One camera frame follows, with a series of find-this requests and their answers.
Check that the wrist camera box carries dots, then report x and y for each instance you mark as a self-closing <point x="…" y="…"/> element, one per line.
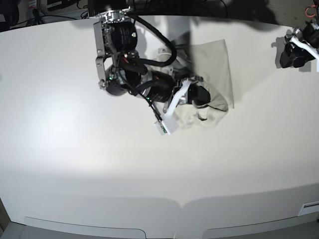
<point x="166" y="126"/>
<point x="317" y="66"/>

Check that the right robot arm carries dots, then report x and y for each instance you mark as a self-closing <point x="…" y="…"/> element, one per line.
<point x="120" y="68"/>

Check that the white T-shirt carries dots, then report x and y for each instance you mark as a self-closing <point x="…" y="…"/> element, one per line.
<point x="209" y="61"/>

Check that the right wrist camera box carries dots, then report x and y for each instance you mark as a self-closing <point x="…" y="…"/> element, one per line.
<point x="166" y="126"/>

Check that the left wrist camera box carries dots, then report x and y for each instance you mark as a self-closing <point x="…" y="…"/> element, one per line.
<point x="317" y="66"/>

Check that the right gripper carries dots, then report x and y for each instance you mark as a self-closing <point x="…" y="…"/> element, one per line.
<point x="198" y="95"/>

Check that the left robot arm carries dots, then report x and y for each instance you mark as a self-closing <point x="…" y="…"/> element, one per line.
<point x="311" y="12"/>

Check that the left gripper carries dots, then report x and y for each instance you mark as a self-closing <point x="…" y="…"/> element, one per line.
<point x="300" y="48"/>

